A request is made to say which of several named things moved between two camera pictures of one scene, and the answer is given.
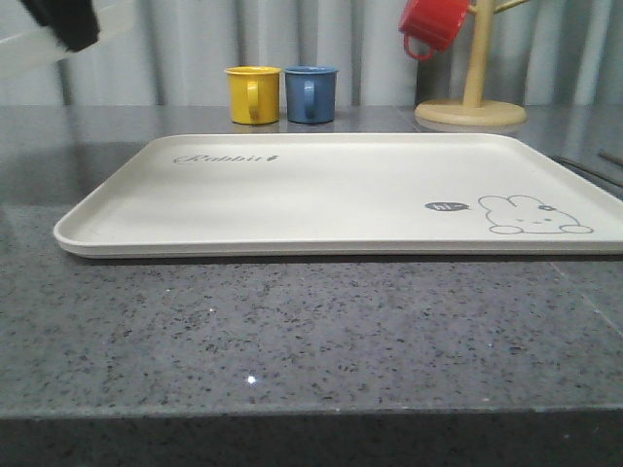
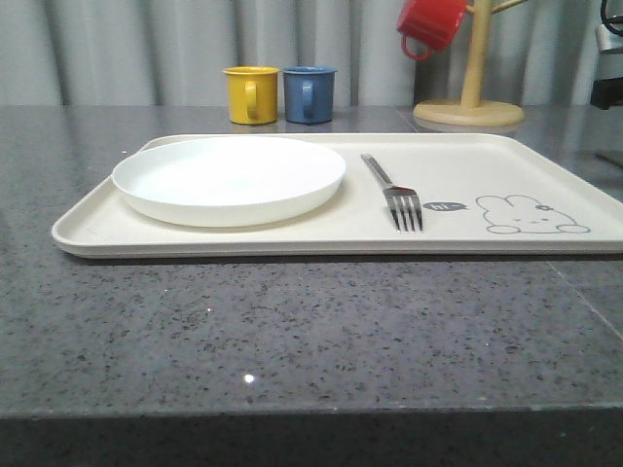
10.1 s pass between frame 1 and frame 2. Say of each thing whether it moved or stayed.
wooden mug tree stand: stayed
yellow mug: stayed
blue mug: stayed
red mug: stayed
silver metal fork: moved
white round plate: moved
